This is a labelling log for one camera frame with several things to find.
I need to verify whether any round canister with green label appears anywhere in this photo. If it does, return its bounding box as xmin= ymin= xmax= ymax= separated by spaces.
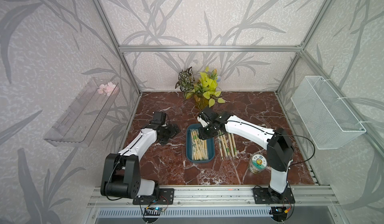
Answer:
xmin=248 ymin=153 xmax=268 ymax=174

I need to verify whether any teal plastic storage box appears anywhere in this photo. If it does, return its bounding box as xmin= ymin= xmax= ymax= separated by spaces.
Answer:
xmin=186 ymin=124 xmax=215 ymax=163

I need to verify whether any chopstick pair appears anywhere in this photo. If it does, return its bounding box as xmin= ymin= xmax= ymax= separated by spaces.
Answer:
xmin=218 ymin=131 xmax=224 ymax=160
xmin=228 ymin=133 xmax=235 ymax=157
xmin=221 ymin=134 xmax=231 ymax=157
xmin=231 ymin=133 xmax=238 ymax=156

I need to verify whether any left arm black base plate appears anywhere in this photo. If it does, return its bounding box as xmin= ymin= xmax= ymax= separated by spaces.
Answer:
xmin=133 ymin=188 xmax=175 ymax=206

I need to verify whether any aluminium front rail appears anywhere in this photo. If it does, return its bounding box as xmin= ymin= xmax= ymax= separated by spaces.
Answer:
xmin=87 ymin=185 xmax=340 ymax=208

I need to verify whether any white wire mesh basket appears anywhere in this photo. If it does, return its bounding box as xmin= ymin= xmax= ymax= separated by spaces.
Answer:
xmin=291 ymin=76 xmax=366 ymax=150

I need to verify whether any artificial green potted plant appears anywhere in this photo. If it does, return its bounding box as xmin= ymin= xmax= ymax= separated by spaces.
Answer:
xmin=175 ymin=67 xmax=226 ymax=110

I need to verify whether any pink artificial flower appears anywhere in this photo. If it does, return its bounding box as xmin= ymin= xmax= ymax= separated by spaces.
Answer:
xmin=97 ymin=82 xmax=117 ymax=96

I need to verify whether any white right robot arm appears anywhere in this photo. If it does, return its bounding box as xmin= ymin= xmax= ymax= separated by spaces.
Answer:
xmin=197 ymin=107 xmax=295 ymax=195

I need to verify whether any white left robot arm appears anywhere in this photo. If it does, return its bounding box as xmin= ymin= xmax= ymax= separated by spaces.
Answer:
xmin=101 ymin=112 xmax=181 ymax=201

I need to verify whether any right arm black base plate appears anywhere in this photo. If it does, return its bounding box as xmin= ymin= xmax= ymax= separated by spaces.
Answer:
xmin=252 ymin=186 xmax=296 ymax=205

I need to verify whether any clear acrylic wall shelf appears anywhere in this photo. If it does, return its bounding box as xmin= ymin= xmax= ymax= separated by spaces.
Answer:
xmin=43 ymin=77 xmax=120 ymax=147

